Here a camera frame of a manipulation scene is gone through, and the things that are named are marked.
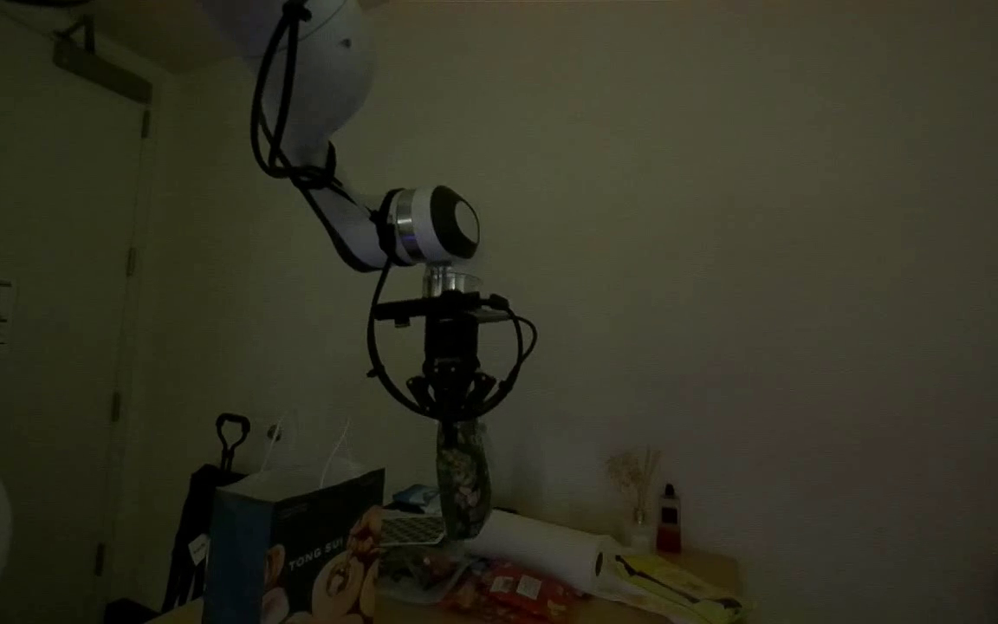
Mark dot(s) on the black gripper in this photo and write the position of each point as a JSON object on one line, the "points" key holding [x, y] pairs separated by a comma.
{"points": [[451, 382]]}

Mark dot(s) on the green snack sachet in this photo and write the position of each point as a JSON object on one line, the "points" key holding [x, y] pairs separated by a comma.
{"points": [[463, 477]]}

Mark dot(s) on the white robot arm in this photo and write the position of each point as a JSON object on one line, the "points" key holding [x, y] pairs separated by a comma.
{"points": [[313, 75]]}

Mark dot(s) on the red snack packet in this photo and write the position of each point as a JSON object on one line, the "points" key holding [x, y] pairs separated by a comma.
{"points": [[512, 593]]}

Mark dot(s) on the white paper roll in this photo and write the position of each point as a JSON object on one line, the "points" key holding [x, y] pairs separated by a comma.
{"points": [[562, 552]]}

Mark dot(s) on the small red bottle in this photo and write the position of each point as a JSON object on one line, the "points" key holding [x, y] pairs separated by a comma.
{"points": [[669, 529]]}

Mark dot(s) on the yellow paper sheet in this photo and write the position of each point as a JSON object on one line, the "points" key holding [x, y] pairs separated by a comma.
{"points": [[677, 588]]}

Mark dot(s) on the white door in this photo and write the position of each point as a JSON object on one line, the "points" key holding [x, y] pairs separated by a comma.
{"points": [[72, 160]]}

